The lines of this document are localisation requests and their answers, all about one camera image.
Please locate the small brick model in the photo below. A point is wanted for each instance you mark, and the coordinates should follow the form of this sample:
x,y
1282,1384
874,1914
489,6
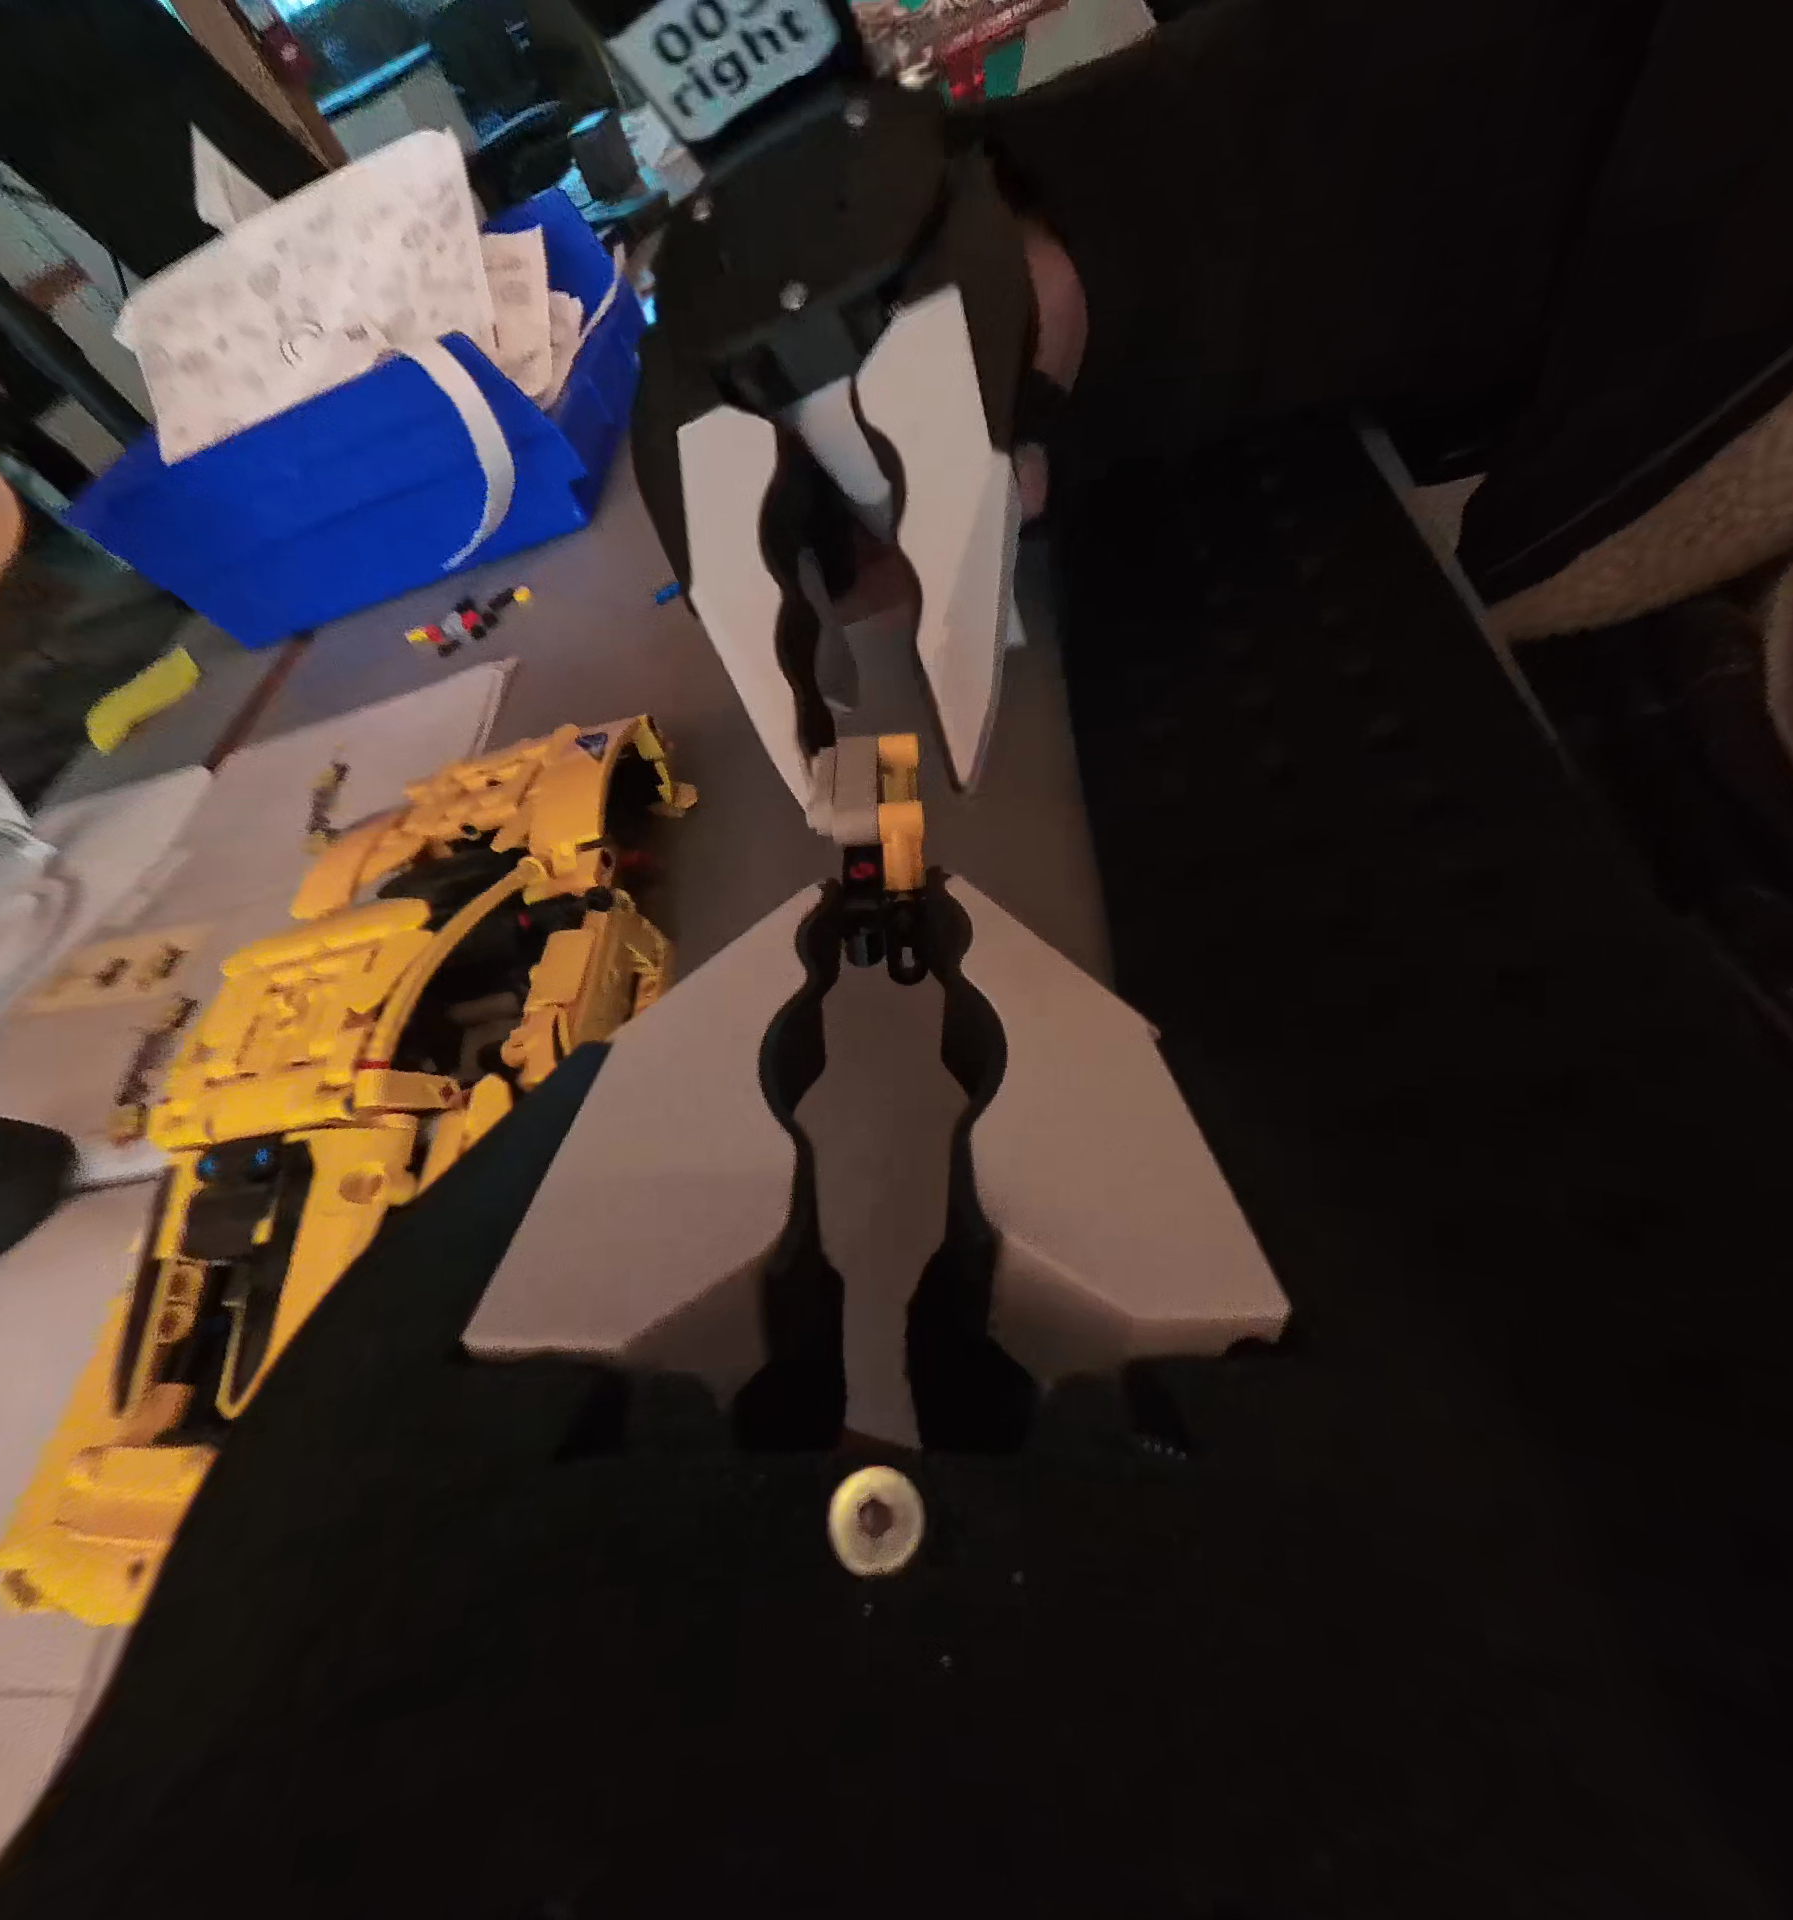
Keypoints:
x,y
957,38

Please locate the grey brick beam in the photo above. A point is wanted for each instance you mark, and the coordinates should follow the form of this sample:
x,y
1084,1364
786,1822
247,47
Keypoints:
x,y
843,797

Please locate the open instruction booklet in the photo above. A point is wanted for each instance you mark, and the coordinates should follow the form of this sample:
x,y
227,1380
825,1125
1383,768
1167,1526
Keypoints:
x,y
384,718

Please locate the patterned paper bag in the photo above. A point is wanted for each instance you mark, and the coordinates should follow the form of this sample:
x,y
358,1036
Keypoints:
x,y
295,283

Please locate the yellow tape strip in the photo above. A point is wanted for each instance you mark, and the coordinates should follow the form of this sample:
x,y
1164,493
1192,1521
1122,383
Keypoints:
x,y
139,700

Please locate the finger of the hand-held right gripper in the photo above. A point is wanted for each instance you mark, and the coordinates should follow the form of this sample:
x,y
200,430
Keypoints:
x,y
731,569
957,526

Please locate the yellow toy brick car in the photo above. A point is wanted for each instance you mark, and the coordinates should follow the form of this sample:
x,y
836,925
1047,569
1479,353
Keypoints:
x,y
328,1080

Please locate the blue plastic bin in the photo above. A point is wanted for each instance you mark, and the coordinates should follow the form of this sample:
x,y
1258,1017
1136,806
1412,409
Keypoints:
x,y
328,511

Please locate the yellow brick pin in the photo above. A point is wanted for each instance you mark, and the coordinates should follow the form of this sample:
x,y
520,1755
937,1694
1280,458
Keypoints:
x,y
903,847

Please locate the grey desk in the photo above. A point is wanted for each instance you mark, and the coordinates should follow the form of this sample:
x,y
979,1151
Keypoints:
x,y
624,677

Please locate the person's fleece-lined jacket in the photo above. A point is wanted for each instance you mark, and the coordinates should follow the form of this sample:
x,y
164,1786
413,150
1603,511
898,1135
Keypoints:
x,y
1664,526

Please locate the scattered coloured brick pieces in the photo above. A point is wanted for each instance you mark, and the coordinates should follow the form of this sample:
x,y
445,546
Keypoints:
x,y
463,621

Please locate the small Lego sub-assembly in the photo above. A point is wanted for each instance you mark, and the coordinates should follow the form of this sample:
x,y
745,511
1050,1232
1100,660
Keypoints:
x,y
898,767

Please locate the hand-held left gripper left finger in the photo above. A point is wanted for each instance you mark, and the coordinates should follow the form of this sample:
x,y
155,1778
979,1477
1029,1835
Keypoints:
x,y
643,1200

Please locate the black brick beam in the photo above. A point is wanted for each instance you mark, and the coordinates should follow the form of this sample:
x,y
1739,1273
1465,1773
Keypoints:
x,y
874,920

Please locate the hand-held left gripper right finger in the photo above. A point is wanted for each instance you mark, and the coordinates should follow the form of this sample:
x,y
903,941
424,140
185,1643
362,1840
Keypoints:
x,y
1122,1184

